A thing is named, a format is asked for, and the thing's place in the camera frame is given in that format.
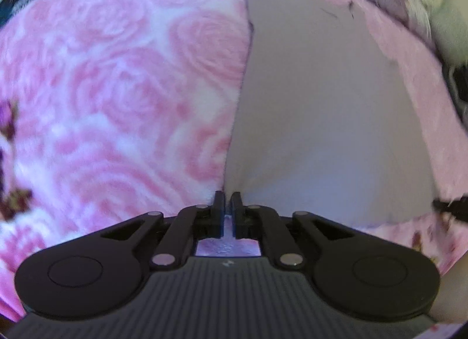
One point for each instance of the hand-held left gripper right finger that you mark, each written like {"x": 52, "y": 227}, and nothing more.
{"x": 236, "y": 214}

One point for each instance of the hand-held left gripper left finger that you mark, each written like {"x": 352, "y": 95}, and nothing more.
{"x": 219, "y": 213}

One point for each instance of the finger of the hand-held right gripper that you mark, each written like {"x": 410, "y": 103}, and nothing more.
{"x": 451, "y": 205}

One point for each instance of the pale mauve grey garment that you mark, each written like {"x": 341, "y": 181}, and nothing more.
{"x": 314, "y": 112}

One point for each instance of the dark object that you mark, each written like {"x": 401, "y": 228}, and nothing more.
{"x": 457, "y": 90}

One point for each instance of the pink rose print blanket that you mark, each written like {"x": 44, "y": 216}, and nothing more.
{"x": 109, "y": 105}

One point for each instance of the grey knitted garment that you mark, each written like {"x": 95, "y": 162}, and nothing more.
{"x": 449, "y": 21}

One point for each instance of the purple floral cloth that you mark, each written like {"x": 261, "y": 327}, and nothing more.
{"x": 11, "y": 200}

